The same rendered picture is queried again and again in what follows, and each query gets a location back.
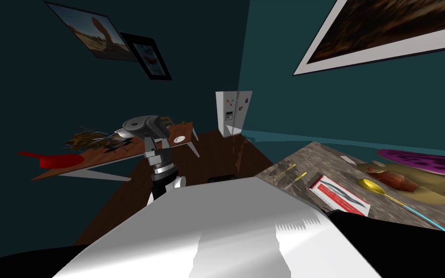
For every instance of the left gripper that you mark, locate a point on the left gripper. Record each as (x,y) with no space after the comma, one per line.
(122,133)

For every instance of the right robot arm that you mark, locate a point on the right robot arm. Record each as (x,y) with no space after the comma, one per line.
(408,251)

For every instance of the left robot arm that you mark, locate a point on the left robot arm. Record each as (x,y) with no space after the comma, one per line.
(160,160)

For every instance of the brown wooden table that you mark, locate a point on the brown wooden table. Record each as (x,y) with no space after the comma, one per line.
(130,151)

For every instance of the black framed picture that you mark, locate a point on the black framed picture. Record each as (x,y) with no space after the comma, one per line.
(149,58)

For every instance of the desert landscape picture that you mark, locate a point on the desert landscape picture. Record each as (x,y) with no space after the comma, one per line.
(91,33)

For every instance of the white fridge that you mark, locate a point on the white fridge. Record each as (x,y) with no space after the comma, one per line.
(232,112)

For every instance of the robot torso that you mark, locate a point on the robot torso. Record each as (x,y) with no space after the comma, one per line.
(222,231)

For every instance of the gold fork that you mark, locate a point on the gold fork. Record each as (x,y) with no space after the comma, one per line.
(284,172)

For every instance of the gold knife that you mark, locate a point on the gold knife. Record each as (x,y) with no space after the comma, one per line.
(296,180)

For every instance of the red and white box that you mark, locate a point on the red and white box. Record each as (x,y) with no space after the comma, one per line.
(338,195)

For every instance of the brown bread loaf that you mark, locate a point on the brown bread loaf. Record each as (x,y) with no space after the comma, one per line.
(398,180)

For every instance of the large white framed picture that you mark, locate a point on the large white framed picture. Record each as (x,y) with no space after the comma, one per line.
(384,31)

